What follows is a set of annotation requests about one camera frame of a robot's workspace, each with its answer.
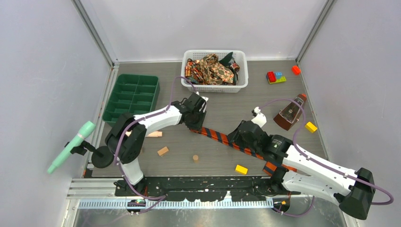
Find small wooden block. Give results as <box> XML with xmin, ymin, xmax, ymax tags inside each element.
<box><xmin>157</xmin><ymin>147</ymin><xmax>169</xmax><ymax>156</ymax></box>

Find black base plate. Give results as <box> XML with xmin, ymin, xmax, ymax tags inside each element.
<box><xmin>113</xmin><ymin>176</ymin><xmax>292</xmax><ymax>202</ymax></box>

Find floral patterned tie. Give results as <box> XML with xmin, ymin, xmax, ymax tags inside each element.
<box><xmin>184</xmin><ymin>53</ymin><xmax>241</xmax><ymax>85</ymax></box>

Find mint green microphone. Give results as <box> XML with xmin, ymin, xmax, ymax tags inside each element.
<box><xmin>47</xmin><ymin>121</ymin><xmax>96</xmax><ymax>174</ymax></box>

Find white plastic basket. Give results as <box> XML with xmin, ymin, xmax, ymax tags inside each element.
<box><xmin>181</xmin><ymin>50</ymin><xmax>249</xmax><ymax>93</ymax></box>

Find orange navy striped tie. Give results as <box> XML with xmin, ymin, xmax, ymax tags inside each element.
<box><xmin>191</xmin><ymin>127</ymin><xmax>278</xmax><ymax>176</ymax></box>

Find black microphone stand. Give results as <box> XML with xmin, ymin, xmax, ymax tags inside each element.
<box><xmin>70</xmin><ymin>141</ymin><xmax>114</xmax><ymax>168</ymax></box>

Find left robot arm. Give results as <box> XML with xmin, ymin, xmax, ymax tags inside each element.
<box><xmin>105</xmin><ymin>92</ymin><xmax>208</xmax><ymax>196</ymax></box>

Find red toy brick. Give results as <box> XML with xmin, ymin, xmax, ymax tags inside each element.
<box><xmin>291</xmin><ymin>65</ymin><xmax>301</xmax><ymax>75</ymax></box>

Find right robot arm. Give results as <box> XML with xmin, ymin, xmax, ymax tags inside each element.
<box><xmin>227</xmin><ymin>121</ymin><xmax>375</xmax><ymax>220</ymax></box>

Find dark green tie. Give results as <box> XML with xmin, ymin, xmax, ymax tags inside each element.
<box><xmin>219</xmin><ymin>52</ymin><xmax>234</xmax><ymax>66</ymax></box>

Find brown wooden metronome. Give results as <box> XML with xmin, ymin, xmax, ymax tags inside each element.
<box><xmin>273</xmin><ymin>94</ymin><xmax>307</xmax><ymax>131</ymax></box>

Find green compartment tray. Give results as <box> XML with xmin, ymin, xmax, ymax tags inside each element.
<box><xmin>102</xmin><ymin>74</ymin><xmax>160</xmax><ymax>126</ymax></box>

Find wooden cylinder peg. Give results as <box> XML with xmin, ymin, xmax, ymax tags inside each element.
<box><xmin>125</xmin><ymin>131</ymin><xmax>163</xmax><ymax>139</ymax></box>

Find yellow toy brick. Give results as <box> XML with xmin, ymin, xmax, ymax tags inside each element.
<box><xmin>305</xmin><ymin>122</ymin><xmax>318</xmax><ymax>133</ymax></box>
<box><xmin>235</xmin><ymin>165</ymin><xmax>248</xmax><ymax>175</ymax></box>

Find stacked lego bricks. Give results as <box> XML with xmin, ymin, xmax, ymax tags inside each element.
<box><xmin>266</xmin><ymin>71</ymin><xmax>287</xmax><ymax>84</ymax></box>

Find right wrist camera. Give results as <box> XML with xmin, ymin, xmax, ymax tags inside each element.
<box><xmin>251</xmin><ymin>106</ymin><xmax>267</xmax><ymax>128</ymax></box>

